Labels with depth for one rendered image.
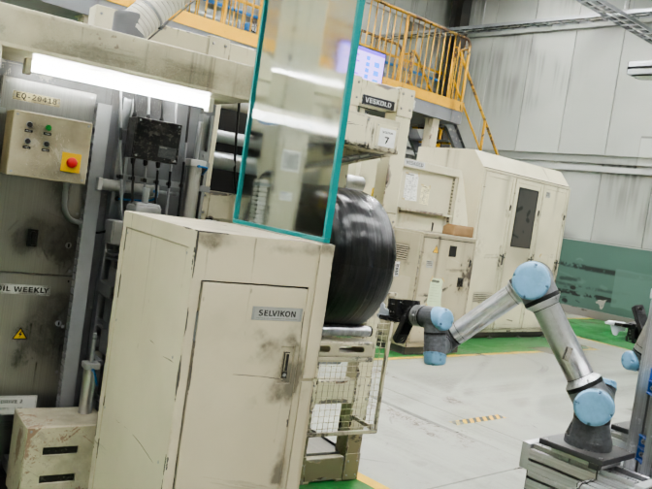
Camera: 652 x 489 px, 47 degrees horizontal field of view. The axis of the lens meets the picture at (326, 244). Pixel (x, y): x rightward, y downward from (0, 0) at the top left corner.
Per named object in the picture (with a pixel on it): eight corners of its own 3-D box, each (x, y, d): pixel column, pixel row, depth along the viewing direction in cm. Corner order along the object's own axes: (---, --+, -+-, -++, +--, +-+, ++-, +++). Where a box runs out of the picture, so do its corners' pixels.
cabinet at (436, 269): (406, 356, 740) (424, 232, 733) (365, 342, 783) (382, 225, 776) (461, 353, 801) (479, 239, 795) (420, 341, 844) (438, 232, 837)
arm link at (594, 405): (622, 410, 234) (543, 254, 243) (622, 420, 220) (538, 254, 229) (585, 424, 238) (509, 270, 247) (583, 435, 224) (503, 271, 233)
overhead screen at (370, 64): (332, 98, 670) (341, 37, 667) (328, 98, 673) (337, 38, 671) (377, 111, 710) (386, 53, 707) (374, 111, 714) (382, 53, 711)
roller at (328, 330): (300, 327, 273) (294, 320, 276) (295, 337, 275) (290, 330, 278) (374, 329, 292) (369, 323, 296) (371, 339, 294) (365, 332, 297)
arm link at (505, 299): (541, 253, 254) (428, 334, 268) (538, 253, 243) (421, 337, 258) (563, 281, 251) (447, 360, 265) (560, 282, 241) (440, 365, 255)
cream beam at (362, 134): (279, 131, 297) (285, 94, 296) (251, 131, 318) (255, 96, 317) (397, 154, 331) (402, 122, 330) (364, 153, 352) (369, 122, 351)
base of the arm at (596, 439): (620, 449, 243) (625, 420, 242) (598, 455, 233) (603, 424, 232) (577, 435, 254) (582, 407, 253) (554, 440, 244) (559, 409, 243)
